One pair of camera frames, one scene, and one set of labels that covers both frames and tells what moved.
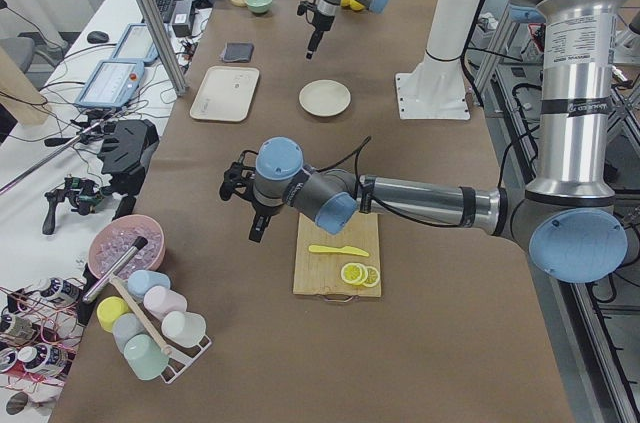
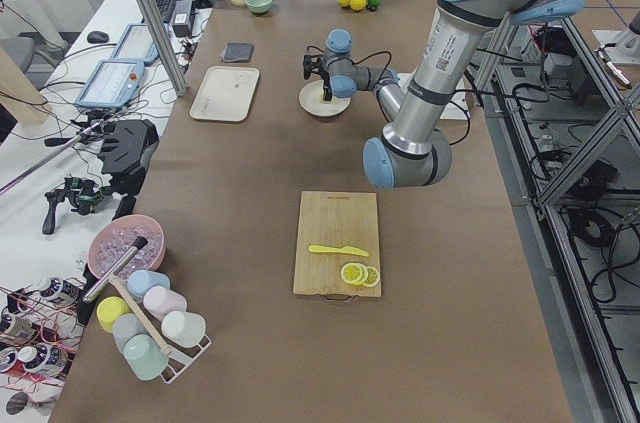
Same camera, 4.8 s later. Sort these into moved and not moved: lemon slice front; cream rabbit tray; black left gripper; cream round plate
Moved: black left gripper
Not moved: cream rabbit tray; cream round plate; lemon slice front
